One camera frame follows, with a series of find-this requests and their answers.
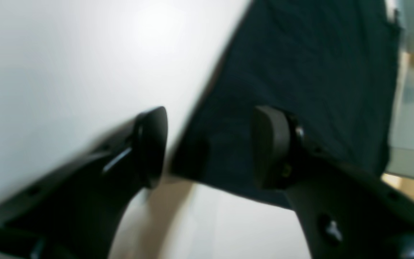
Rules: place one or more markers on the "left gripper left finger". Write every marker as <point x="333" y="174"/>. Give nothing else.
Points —
<point x="74" y="212"/>

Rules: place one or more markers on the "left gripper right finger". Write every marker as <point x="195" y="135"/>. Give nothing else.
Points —
<point x="345" y="213"/>

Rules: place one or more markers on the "black T-shirt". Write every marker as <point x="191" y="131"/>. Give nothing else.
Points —
<point x="333" y="63"/>

